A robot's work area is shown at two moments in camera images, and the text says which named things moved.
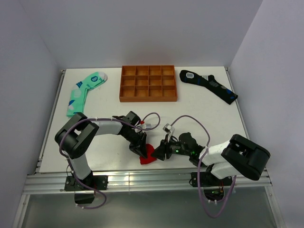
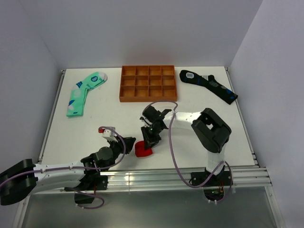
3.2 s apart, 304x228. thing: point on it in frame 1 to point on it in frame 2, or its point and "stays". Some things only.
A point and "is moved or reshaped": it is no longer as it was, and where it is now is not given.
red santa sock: x=149 y=148 is moved or reshaped
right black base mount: x=213 y=186 stays
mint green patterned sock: x=76 y=103 stays
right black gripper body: x=174 y=147 to x=152 y=133
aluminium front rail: x=54 y=183 stays
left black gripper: x=139 y=147 to x=129 y=142
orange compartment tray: x=148 y=83 stays
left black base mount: x=84 y=189 stays
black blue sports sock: x=210 y=82 stays
